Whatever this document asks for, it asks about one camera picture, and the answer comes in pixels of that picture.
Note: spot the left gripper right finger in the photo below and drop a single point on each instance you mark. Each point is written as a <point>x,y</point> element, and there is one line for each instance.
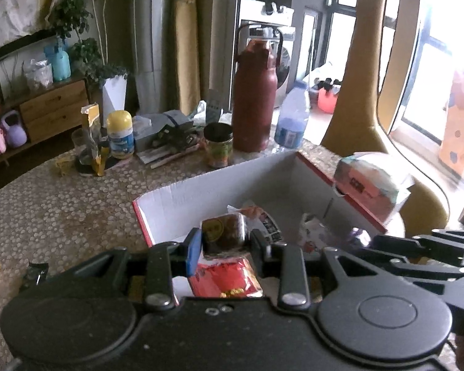
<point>260,251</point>

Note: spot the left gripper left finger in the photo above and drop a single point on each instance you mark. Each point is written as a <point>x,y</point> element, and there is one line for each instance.
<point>193,248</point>

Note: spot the white snack packet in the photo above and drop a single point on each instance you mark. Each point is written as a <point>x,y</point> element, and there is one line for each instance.
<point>257,218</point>

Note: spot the dark small snack packet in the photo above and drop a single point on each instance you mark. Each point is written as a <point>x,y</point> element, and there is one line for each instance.
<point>223,235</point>

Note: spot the red snack bag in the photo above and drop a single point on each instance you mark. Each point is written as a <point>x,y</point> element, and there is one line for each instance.
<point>229,278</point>

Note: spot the pink white tube packet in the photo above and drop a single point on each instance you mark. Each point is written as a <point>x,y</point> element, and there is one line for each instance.
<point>313,235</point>

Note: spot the black wrapper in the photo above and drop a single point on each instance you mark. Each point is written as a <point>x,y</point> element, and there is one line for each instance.
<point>35,274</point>

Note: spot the red cardboard box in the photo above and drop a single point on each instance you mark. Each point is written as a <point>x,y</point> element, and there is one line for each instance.
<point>287,185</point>

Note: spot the tissue pack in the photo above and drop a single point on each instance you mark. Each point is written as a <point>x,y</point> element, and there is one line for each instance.
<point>376,180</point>

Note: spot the stack of books and boxes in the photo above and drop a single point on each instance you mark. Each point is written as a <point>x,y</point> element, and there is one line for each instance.
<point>164,137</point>

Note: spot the black lid green jar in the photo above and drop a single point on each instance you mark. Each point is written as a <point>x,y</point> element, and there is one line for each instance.
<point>218,144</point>

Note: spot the clear plastic water bottle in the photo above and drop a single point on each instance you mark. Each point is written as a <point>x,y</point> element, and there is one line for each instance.
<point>293,117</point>

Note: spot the glass with yellow packet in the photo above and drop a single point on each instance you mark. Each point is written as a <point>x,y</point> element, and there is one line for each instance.
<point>92,155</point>

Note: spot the yellow lid supplement jar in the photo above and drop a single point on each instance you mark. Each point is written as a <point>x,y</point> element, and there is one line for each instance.
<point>120,134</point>

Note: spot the dark red thermos bottle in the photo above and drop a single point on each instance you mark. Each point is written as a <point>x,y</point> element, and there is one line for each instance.
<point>254,91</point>

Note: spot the red basin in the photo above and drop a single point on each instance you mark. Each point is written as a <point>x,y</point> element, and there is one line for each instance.
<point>327,98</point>

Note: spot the wooden tv cabinet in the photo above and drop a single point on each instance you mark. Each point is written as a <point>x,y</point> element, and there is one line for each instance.
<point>48,113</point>

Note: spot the purple kettlebell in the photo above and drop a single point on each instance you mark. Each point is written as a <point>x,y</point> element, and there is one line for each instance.
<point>16,135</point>

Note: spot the light blue jug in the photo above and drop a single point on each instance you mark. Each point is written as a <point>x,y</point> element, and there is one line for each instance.
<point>57,56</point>

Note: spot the clear plastic bag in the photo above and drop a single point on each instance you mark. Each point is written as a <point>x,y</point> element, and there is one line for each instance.
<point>38,74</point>

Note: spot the potted green plant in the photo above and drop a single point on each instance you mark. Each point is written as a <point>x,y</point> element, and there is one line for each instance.
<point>83,24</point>

